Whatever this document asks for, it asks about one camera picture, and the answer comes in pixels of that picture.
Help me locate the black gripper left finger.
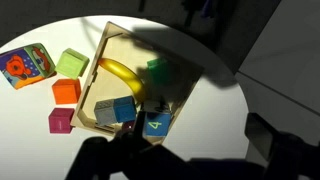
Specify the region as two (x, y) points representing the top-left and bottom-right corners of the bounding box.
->
(133, 110), (149, 141)

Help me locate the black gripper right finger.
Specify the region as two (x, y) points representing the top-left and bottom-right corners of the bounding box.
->
(244, 112), (280, 162)

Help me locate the lime green block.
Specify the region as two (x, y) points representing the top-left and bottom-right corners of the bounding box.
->
(54, 47), (91, 80)

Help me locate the small dark purple block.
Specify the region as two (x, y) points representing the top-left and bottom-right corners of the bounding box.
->
(121, 119), (136, 132)

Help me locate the blue block with number four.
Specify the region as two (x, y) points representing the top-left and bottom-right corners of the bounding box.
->
(141, 99), (173, 138)

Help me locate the small blue block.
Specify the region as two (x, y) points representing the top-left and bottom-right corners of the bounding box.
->
(113, 95), (138, 124)

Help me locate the small gray block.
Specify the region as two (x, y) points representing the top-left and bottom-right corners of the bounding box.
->
(93, 99), (118, 127)

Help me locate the shallow wooden box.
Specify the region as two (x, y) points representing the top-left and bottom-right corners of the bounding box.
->
(69, 20), (205, 146)

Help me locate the dark green block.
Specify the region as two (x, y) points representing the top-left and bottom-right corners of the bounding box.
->
(146, 57), (172, 84)

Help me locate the magenta block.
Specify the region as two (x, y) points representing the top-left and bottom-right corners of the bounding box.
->
(48, 107), (76, 135)

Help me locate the orange block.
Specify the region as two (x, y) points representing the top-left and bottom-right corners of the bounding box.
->
(51, 78), (82, 106)

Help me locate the yellow toy banana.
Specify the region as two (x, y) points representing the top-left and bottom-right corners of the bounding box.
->
(97, 57), (148, 103)

